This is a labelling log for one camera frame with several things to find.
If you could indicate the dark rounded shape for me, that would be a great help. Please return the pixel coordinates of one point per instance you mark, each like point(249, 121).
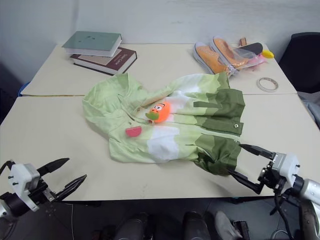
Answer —
point(196, 225)
point(135, 227)

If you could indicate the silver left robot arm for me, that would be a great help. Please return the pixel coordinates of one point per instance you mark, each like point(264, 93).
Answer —
point(12, 204)

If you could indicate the black table tennis paddle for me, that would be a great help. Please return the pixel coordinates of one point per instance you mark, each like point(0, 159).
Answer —
point(253, 47)

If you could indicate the beige tape roll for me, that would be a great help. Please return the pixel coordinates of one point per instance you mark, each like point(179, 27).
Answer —
point(261, 86)

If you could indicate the yellow plastic toy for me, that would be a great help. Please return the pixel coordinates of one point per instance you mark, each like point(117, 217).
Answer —
point(267, 54)

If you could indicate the grey-green hardcover book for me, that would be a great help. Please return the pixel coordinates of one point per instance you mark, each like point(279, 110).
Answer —
point(90, 41)

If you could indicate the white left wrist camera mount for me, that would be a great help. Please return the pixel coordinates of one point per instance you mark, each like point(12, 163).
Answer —
point(18, 176)

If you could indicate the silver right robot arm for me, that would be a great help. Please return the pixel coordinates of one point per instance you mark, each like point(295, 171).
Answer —
point(311, 187)

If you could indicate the clear plastic bag pink contents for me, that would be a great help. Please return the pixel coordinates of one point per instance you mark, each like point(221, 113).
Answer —
point(255, 61)

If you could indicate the grey rounded shape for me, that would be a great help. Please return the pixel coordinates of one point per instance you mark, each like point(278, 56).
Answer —
point(226, 225)

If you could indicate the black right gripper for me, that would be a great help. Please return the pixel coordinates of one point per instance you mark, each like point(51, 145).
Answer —
point(271, 178)

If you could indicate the grey cloth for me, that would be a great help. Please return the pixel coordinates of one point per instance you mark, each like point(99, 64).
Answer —
point(312, 105)

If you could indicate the dark red hardcover book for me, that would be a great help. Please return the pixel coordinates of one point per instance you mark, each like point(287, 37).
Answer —
point(117, 61)

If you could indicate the orange canvas sneaker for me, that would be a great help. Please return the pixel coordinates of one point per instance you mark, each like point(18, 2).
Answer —
point(225, 50)
point(208, 57)

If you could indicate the green white zip jacket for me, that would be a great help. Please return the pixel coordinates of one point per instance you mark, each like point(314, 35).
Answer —
point(200, 120)

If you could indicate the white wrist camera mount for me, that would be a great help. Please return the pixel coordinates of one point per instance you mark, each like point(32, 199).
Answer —
point(18, 176)
point(290, 164)

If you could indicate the black chair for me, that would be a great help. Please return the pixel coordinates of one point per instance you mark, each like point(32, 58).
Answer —
point(302, 57)

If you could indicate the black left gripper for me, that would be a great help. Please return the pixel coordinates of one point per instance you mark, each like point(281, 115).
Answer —
point(42, 192)

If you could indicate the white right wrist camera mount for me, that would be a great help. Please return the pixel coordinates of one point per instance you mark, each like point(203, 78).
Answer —
point(290, 164)

